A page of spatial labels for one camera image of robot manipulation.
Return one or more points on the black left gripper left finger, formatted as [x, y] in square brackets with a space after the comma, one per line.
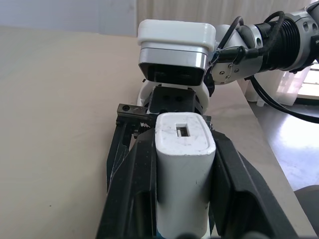
[129, 189]

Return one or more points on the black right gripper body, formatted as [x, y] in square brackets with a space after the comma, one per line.
[172, 98]

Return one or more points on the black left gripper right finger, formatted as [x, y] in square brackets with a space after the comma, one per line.
[244, 194]

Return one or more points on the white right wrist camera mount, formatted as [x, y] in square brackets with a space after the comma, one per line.
[174, 39]

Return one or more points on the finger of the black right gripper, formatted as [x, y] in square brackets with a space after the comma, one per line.
[117, 149]

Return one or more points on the dark rounded object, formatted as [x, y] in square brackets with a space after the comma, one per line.
[309, 211]

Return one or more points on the right robot arm with camera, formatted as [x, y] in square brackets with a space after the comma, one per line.
[264, 39]

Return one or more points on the white charger block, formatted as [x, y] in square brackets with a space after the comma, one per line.
[183, 174]

